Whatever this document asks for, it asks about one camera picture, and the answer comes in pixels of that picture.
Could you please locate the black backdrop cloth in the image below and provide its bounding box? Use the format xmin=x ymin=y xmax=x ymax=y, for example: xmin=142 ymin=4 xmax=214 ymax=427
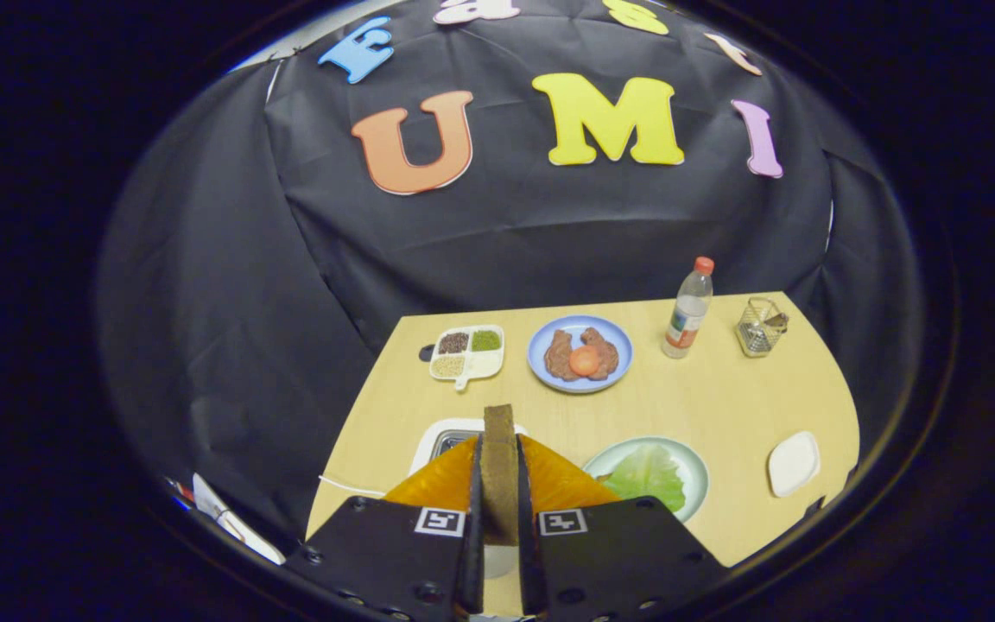
xmin=96 ymin=0 xmax=926 ymax=554

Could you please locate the clear bottle with red cap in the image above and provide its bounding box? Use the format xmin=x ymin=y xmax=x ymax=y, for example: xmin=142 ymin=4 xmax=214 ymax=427
xmin=661 ymin=256 xmax=715 ymax=360

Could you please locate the white toaster power cord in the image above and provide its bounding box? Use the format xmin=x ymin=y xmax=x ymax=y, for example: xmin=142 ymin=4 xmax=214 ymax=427
xmin=318 ymin=474 xmax=388 ymax=499

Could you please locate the green lettuce leaf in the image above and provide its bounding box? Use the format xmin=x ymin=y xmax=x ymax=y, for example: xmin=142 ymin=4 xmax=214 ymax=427
xmin=594 ymin=443 xmax=688 ymax=513

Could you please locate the small white square dish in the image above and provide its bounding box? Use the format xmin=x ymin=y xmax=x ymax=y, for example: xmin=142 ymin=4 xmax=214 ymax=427
xmin=767 ymin=431 xmax=821 ymax=498

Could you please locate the white toaster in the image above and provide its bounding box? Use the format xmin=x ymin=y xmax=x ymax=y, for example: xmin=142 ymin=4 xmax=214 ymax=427
xmin=409 ymin=418 xmax=529 ymax=580

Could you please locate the wire mesh basket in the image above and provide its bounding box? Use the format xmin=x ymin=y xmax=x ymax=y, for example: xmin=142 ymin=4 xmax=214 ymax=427
xmin=736 ymin=296 xmax=790 ymax=359

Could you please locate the white divided seasoning tray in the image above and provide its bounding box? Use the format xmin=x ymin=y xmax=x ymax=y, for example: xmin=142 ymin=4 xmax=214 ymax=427
xmin=428 ymin=324 xmax=505 ymax=391

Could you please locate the brown meat patty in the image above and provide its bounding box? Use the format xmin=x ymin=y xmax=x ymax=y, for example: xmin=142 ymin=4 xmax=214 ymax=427
xmin=544 ymin=329 xmax=580 ymax=382
xmin=581 ymin=327 xmax=620 ymax=382

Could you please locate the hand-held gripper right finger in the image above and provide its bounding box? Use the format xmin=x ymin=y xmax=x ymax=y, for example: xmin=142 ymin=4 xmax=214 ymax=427
xmin=517 ymin=435 xmax=732 ymax=622

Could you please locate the pale green plate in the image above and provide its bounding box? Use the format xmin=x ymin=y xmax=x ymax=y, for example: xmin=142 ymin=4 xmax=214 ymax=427
xmin=582 ymin=436 xmax=710 ymax=524

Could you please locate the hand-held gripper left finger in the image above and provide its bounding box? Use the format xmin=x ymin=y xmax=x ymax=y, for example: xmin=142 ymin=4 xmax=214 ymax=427
xmin=283 ymin=435 xmax=485 ymax=622

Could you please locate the dark brown toast slice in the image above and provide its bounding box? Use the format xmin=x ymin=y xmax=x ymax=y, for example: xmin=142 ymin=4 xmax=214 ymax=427
xmin=482 ymin=404 xmax=520 ymax=547

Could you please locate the blue plate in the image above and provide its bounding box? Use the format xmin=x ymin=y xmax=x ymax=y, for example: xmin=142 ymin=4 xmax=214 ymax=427
xmin=527 ymin=315 xmax=634 ymax=395

